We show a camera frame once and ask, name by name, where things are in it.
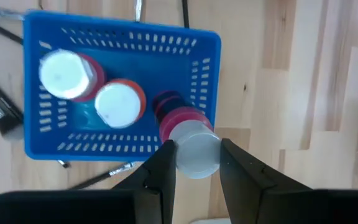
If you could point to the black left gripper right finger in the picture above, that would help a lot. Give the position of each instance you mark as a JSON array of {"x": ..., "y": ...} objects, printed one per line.
[{"x": 244, "y": 177}]

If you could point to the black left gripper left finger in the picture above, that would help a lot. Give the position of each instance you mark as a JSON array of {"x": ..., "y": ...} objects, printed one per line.
[{"x": 166, "y": 174}]

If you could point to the magenta paint bottle white cap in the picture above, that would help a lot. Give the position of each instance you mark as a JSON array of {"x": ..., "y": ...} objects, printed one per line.
[
  {"x": 64, "y": 74},
  {"x": 194, "y": 152}
]

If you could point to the orange paint bottle white cap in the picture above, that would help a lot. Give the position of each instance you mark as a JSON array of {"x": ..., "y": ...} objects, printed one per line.
[{"x": 118, "y": 104}]

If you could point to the thin black paint brush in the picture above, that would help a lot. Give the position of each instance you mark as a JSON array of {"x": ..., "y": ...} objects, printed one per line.
[
  {"x": 64, "y": 163},
  {"x": 185, "y": 14},
  {"x": 2, "y": 30}
]

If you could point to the thick black silver-ferrule brush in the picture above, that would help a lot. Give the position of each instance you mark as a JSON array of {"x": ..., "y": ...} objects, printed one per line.
[{"x": 9, "y": 129}]

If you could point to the white plastic tray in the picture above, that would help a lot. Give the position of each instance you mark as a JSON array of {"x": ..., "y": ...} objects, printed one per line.
[{"x": 210, "y": 221}]

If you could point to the blue plastic slotted basket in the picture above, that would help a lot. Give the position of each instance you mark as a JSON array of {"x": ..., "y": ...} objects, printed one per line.
[{"x": 154, "y": 68}]

